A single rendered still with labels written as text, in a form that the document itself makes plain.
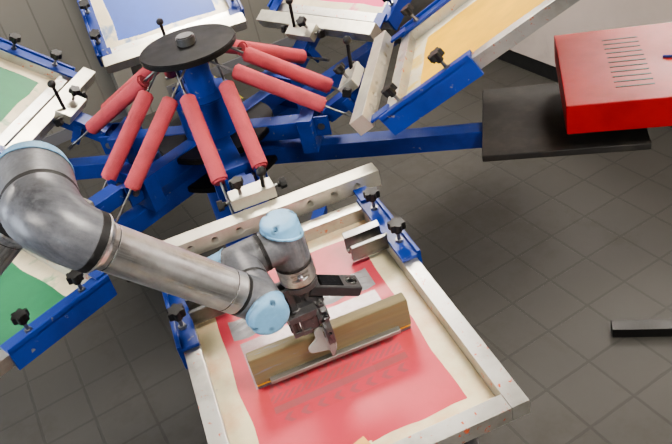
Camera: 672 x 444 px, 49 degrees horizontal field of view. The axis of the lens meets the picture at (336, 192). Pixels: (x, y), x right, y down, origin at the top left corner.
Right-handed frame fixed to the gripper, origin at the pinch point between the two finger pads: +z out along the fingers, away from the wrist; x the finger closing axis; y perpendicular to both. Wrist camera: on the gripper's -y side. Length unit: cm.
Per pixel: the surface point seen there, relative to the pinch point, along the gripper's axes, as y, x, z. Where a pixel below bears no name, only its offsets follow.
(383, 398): -4.4, 15.3, 4.9
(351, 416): 3.0, 16.2, 4.7
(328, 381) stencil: 4.0, 5.4, 4.6
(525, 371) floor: -69, -49, 103
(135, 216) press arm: 35, -90, 6
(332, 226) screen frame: -15.2, -42.5, 3.5
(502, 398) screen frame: -23.5, 29.8, 1.9
